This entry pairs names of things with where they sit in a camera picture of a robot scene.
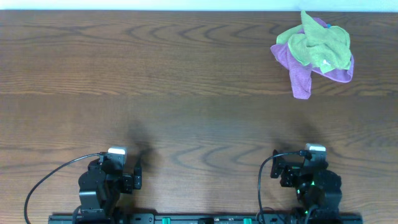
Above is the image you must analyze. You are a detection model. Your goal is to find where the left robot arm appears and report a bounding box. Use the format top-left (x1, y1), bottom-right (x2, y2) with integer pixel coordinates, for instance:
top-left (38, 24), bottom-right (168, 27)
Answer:
top-left (72, 152), bottom-right (142, 223)

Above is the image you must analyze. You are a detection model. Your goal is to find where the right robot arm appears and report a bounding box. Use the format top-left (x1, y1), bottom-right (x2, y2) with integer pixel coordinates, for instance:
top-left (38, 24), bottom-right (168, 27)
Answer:
top-left (270, 146), bottom-right (342, 223)

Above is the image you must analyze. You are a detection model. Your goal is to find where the light green microfiber cloth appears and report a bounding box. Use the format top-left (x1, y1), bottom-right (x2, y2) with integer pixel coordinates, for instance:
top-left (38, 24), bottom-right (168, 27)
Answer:
top-left (276, 11), bottom-right (353, 73)

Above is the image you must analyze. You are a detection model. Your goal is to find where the purple microfiber cloth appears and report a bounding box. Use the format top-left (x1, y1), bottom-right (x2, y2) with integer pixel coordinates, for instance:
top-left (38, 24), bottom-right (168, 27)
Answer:
top-left (271, 17), bottom-right (354, 100)

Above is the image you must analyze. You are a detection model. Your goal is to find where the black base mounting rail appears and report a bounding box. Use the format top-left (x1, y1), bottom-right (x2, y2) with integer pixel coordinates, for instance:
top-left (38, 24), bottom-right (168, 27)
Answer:
top-left (48, 213), bottom-right (363, 224)

